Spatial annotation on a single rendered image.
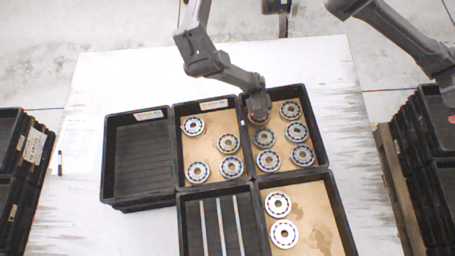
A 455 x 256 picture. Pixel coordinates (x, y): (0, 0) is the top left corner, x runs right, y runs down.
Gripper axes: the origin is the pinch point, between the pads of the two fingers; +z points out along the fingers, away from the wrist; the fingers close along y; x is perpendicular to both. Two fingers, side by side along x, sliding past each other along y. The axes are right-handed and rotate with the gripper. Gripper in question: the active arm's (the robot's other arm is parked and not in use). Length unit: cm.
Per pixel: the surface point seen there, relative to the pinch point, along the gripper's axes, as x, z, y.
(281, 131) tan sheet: -9.4, 4.1, 7.4
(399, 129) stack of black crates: -5, 62, 90
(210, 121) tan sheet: 3.9, 3.9, -21.9
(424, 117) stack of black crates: -10, 35, 89
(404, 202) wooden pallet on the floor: -45, 73, 77
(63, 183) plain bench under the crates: -2, 16, -99
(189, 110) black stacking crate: 10.2, -0.3, -30.0
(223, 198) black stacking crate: -31.8, 3.3, -24.2
